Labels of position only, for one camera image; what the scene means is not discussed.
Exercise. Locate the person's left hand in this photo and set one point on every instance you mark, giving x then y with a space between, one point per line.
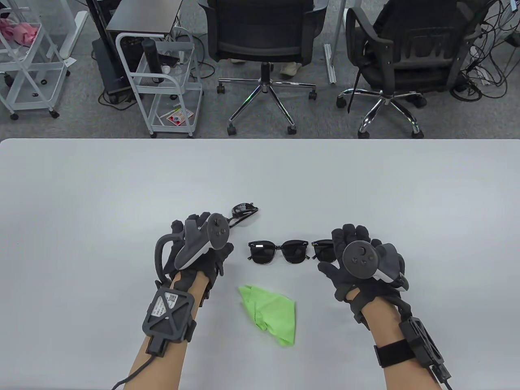
219 260

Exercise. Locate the person's right hand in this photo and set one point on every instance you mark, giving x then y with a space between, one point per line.
353 288

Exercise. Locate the thin-frame dark sunglasses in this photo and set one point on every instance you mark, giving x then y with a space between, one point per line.
264 252

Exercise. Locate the thick black square sunglasses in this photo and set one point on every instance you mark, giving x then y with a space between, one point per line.
323 252

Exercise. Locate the small mirrored oval sunglasses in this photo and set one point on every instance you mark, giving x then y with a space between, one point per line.
243 209

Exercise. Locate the green cleaning cloth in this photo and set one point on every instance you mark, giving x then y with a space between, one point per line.
276 313

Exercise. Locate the grey right hand controller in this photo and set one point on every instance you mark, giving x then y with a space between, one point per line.
359 260

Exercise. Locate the grey hand controller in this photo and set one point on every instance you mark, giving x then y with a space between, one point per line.
359 260
191 252

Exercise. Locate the grey left hand controller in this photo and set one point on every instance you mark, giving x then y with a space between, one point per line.
191 252

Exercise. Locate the black left wrist tracker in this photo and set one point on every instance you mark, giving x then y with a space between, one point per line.
168 310

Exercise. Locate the black wrist tracker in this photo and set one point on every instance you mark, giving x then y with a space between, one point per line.
168 310
422 341

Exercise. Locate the black right wrist tracker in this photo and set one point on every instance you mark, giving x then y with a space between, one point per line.
422 341

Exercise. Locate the red and white packet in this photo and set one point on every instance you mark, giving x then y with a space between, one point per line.
178 118

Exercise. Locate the black bottle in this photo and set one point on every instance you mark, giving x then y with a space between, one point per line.
151 57

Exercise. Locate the grey flat device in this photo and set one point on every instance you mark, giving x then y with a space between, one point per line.
174 46

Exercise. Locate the black computer tower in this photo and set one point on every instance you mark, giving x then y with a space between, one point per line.
107 69

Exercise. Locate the white table leg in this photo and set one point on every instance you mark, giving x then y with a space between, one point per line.
330 65

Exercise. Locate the black office chair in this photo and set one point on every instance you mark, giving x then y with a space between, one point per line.
414 40
260 24

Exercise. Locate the white power strip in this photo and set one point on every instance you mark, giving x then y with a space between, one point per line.
483 77

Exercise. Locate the white paper tag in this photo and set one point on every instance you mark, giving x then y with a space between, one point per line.
69 62

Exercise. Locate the dark side table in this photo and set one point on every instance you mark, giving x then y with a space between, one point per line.
142 16

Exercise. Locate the white table foot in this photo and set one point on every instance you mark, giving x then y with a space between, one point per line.
73 34

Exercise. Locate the black desk leg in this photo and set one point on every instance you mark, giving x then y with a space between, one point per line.
97 20

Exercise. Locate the black power adapter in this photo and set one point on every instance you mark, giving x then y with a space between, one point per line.
512 39

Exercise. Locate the pink cloth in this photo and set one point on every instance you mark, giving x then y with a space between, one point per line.
20 32

